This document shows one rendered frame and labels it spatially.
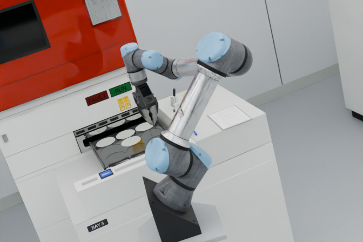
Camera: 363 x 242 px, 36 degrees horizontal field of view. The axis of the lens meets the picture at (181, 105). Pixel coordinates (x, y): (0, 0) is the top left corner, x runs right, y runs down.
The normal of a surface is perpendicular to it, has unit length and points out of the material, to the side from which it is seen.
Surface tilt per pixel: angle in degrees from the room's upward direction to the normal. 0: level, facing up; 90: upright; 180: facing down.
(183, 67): 71
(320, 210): 0
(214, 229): 0
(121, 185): 90
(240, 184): 90
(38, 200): 90
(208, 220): 0
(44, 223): 90
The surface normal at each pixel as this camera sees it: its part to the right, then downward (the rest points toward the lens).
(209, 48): -0.62, -0.36
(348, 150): -0.26, -0.89
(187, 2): 0.35, 0.28
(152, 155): -0.74, -0.14
